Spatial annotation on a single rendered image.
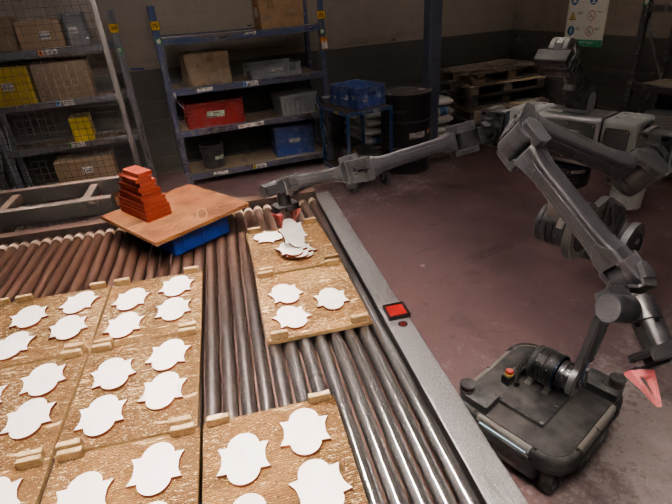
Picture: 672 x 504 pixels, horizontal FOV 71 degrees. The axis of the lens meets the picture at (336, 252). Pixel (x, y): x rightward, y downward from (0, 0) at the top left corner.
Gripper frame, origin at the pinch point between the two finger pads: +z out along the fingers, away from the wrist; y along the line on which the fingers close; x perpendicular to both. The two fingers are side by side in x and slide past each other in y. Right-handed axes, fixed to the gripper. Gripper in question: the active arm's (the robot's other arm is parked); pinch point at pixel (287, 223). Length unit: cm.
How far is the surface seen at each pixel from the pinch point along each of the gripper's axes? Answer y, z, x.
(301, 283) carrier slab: -14.0, 11.7, -27.6
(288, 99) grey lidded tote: 223, 19, 330
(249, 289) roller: -29.4, 13.2, -14.4
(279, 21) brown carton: 222, -64, 329
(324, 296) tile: -14.0, 10.9, -42.0
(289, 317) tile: -30, 11, -43
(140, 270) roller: -55, 13, 33
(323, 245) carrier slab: 11.0, 11.5, -9.3
